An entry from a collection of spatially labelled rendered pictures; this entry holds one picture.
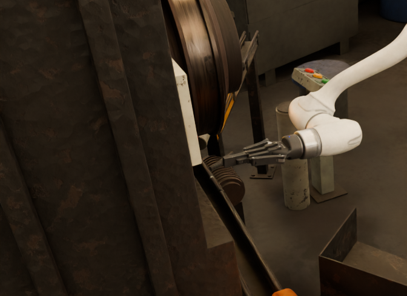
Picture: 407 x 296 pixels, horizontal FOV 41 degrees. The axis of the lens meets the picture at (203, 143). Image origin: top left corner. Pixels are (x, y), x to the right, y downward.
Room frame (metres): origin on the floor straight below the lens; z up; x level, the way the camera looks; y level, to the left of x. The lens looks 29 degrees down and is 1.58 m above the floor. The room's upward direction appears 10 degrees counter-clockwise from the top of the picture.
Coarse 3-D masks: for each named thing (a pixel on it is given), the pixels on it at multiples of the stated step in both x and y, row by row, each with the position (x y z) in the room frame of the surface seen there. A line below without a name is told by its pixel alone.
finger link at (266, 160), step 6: (258, 156) 1.35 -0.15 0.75; (264, 156) 1.34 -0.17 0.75; (270, 156) 1.34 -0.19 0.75; (276, 156) 1.34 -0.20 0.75; (282, 156) 1.33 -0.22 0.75; (258, 162) 1.33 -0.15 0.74; (264, 162) 1.33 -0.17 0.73; (270, 162) 1.33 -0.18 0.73; (276, 162) 1.33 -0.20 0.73; (282, 162) 1.33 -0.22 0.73
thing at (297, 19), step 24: (240, 0) 3.45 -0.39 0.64; (264, 0) 3.48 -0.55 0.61; (288, 0) 3.58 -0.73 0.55; (312, 0) 3.68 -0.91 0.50; (336, 0) 3.78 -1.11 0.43; (240, 24) 3.48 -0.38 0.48; (264, 24) 3.47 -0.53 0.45; (288, 24) 3.57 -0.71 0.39; (312, 24) 3.67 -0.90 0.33; (336, 24) 3.78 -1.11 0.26; (264, 48) 3.46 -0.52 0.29; (288, 48) 3.56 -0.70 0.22; (312, 48) 3.66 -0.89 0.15; (336, 48) 3.84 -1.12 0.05; (264, 72) 3.47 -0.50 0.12
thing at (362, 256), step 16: (352, 224) 1.06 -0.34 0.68; (336, 240) 0.99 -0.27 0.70; (352, 240) 1.06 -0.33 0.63; (320, 256) 0.92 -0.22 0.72; (336, 256) 0.99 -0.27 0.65; (352, 256) 1.02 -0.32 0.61; (368, 256) 1.02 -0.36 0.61; (384, 256) 1.01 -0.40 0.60; (320, 272) 0.93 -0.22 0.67; (336, 272) 0.90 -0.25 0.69; (352, 272) 0.87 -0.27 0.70; (368, 272) 0.85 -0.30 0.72; (384, 272) 0.96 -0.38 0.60; (400, 272) 0.95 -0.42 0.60; (320, 288) 0.93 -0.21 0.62; (336, 288) 0.90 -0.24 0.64; (352, 288) 0.87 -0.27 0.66; (368, 288) 0.85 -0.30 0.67; (384, 288) 0.83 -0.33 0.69; (400, 288) 0.80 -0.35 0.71
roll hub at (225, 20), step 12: (216, 0) 1.29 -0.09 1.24; (216, 12) 1.26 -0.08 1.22; (228, 12) 1.26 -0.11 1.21; (228, 24) 1.24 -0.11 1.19; (228, 36) 1.23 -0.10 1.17; (228, 48) 1.22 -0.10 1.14; (240, 48) 1.23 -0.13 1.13; (228, 60) 1.22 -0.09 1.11; (240, 60) 1.22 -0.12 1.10; (228, 72) 1.22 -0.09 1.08; (240, 72) 1.23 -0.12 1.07; (240, 84) 1.25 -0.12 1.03
